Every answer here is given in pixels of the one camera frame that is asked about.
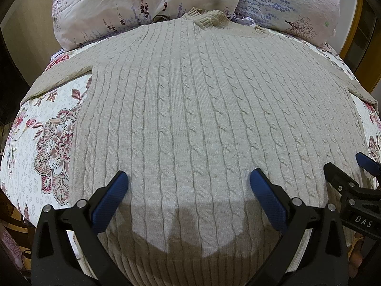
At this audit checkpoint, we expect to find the beige cable-knit sweater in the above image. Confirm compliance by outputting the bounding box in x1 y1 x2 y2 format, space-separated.
20 6 379 286

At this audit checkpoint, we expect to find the floral white bedsheet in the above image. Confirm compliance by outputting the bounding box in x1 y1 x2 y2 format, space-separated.
0 39 381 278

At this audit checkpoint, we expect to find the pink floral right pillow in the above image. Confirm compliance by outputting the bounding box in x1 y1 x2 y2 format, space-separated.
233 0 340 46

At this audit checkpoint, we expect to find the pink floral pillow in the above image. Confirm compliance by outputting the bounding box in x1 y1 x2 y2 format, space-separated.
233 0 340 46
52 0 238 51

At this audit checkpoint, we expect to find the pink floral left pillow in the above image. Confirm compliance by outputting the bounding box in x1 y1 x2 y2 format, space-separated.
52 0 238 51

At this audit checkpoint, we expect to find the wooden headboard frame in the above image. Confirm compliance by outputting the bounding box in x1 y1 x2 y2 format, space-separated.
330 0 380 92

